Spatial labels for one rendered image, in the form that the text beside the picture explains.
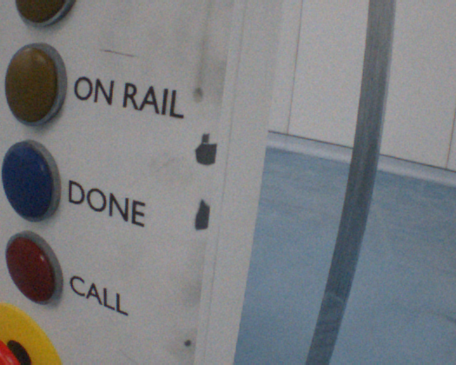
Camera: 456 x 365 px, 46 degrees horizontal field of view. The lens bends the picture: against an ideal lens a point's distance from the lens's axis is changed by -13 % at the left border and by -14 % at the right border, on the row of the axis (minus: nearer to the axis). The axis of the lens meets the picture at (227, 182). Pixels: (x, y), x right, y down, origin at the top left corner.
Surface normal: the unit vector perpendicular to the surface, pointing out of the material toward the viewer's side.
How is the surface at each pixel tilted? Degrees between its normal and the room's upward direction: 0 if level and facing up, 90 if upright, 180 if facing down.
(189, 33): 90
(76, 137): 90
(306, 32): 90
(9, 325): 90
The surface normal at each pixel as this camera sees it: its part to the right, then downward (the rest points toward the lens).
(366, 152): -0.40, 0.25
